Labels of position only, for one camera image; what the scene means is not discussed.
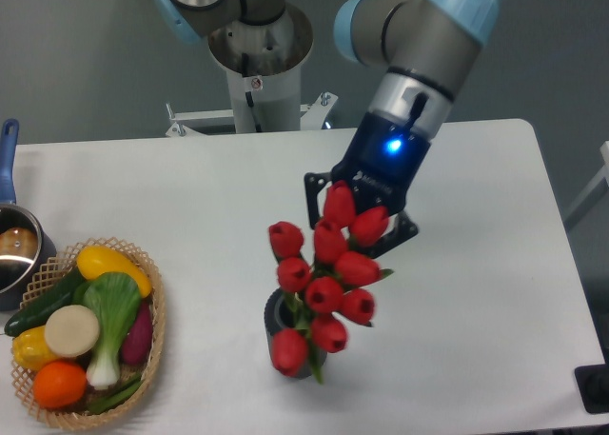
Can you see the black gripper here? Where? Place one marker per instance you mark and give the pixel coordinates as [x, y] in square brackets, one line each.
[378, 166]

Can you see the red tulip bouquet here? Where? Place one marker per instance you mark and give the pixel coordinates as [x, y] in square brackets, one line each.
[332, 289]

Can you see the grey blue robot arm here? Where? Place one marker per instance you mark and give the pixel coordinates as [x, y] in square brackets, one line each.
[427, 48]

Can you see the dark grey ribbed vase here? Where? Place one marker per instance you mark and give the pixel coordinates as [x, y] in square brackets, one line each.
[291, 349]

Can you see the green bok choy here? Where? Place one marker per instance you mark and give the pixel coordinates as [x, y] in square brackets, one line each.
[114, 299]

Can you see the purple sweet potato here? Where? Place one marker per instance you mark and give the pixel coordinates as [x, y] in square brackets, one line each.
[137, 344]

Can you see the yellow squash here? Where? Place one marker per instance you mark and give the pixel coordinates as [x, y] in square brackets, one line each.
[94, 261]

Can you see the black device at edge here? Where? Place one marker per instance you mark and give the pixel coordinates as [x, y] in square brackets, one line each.
[592, 383]

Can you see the green bean pods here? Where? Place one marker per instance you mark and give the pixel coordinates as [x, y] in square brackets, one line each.
[117, 397]

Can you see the green cucumber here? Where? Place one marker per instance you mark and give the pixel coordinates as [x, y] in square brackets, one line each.
[38, 311]

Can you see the orange fruit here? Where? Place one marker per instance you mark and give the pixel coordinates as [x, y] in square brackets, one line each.
[58, 384]

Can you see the woven wicker basket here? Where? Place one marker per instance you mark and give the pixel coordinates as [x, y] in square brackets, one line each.
[76, 417]

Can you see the yellow bell pepper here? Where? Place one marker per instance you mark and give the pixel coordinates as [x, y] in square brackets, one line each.
[30, 349]

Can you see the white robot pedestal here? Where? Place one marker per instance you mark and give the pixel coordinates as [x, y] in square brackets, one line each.
[263, 67]

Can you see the white frame at right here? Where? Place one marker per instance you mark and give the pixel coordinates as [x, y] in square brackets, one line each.
[590, 195]

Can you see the blue handled saucepan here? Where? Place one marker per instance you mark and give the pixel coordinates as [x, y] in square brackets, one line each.
[25, 246]

